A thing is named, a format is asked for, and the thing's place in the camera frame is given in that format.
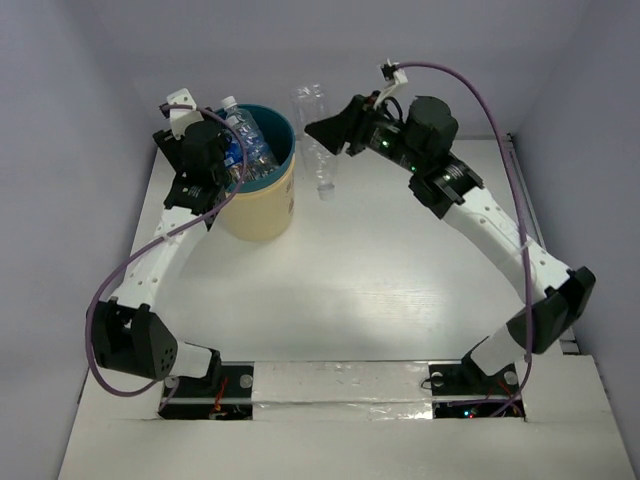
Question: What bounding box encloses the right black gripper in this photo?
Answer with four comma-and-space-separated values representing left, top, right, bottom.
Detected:
307, 88, 426, 173

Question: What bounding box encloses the clear bottle white cap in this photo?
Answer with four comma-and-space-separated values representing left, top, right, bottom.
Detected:
291, 84, 338, 201

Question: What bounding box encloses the clear crushed bottle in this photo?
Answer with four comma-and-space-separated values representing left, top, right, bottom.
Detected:
221, 96, 263, 147

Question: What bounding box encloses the blue label water bottle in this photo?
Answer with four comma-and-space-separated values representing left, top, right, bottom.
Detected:
238, 129, 279, 180

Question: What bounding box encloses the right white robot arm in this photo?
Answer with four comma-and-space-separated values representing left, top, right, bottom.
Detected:
304, 95, 596, 392

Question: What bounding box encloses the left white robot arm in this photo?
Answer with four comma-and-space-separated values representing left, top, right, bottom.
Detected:
85, 120, 231, 395

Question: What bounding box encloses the teal and cream bin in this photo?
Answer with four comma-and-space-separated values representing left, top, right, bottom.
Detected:
219, 102, 296, 242

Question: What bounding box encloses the silver tape strip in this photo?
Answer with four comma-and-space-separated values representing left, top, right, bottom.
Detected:
251, 361, 433, 422

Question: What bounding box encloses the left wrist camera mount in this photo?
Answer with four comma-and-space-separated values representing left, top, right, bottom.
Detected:
161, 88, 204, 140

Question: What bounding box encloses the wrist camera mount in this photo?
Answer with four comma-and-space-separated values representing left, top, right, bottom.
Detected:
161, 88, 204, 140
374, 59, 408, 108

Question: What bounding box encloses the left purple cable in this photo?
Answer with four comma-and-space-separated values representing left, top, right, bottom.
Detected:
84, 105, 247, 399

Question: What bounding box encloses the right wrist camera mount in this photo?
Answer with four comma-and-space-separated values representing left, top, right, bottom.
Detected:
374, 59, 408, 108

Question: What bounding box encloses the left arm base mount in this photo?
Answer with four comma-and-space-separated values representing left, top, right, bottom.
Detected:
159, 362, 254, 421

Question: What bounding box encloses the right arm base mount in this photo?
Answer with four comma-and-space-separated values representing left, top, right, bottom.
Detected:
420, 363, 524, 420

